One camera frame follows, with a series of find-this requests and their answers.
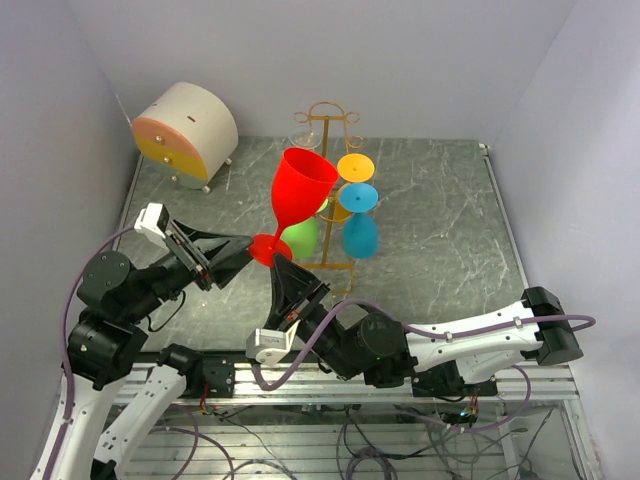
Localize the white semicircular drawer cabinet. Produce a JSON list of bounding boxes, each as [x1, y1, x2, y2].
[[132, 82, 239, 193]]

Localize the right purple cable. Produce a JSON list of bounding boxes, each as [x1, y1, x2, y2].
[[252, 298, 597, 392]]

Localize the clear wine glass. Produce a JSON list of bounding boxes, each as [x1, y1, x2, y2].
[[288, 128, 323, 150]]

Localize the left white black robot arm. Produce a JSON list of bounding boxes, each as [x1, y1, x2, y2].
[[32, 207, 252, 479]]

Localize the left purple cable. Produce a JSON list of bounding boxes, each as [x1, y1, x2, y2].
[[47, 224, 139, 466]]

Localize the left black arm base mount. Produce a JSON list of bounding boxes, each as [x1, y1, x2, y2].
[[193, 357, 236, 398]]

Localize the purple cable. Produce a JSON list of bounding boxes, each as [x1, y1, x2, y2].
[[47, 224, 139, 466], [252, 298, 597, 392]]

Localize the aluminium rail frame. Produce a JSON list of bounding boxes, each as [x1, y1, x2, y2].
[[49, 357, 601, 480]]

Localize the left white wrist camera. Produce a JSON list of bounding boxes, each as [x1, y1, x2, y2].
[[134, 202, 170, 247]]

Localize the orange plastic wine glass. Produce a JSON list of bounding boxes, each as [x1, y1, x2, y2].
[[332, 153, 375, 223]]

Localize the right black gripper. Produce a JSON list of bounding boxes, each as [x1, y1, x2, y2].
[[264, 253, 360, 382]]

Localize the green plastic wine glass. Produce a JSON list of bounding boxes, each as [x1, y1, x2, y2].
[[281, 199, 329, 260]]

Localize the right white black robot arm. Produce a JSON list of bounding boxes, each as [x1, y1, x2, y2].
[[265, 254, 595, 397]]

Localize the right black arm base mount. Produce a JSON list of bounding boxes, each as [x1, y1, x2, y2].
[[412, 364, 498, 401]]

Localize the blue plastic wine glass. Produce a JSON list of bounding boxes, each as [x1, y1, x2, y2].
[[339, 183, 379, 259]]

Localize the red plastic wine glass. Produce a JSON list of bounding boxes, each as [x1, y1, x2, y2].
[[249, 147, 339, 267]]

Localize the gold wire wine glass rack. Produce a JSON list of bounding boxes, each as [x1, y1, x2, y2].
[[294, 101, 364, 294]]

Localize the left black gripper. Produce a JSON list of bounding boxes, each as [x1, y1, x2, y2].
[[122, 215, 256, 322]]

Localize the tangled cables under frame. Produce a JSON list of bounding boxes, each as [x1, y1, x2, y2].
[[149, 394, 591, 480]]

